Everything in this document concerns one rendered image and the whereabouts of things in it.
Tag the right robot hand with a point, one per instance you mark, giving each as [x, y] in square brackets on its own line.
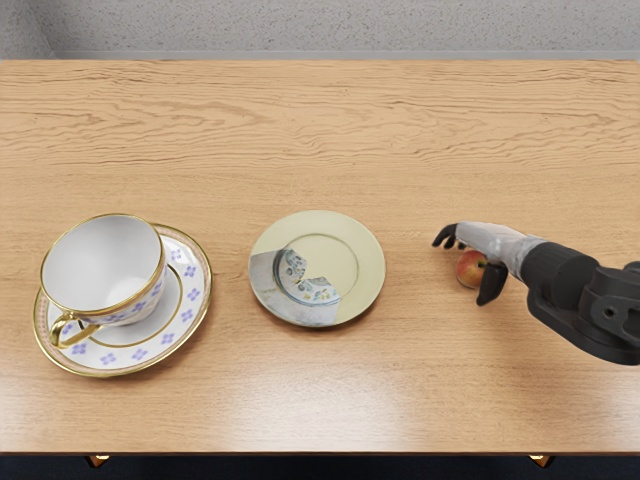
[492, 241]

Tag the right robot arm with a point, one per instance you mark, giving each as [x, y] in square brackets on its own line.
[585, 297]

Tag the cream plate with printed pattern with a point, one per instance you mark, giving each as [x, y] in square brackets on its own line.
[320, 270]

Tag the red yellow apple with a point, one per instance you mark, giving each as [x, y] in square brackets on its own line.
[469, 268]

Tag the white gold-rimmed floral saucer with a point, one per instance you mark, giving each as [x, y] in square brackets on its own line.
[170, 320]

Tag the white gold-rimmed teacup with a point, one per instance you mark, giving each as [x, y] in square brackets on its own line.
[102, 270]

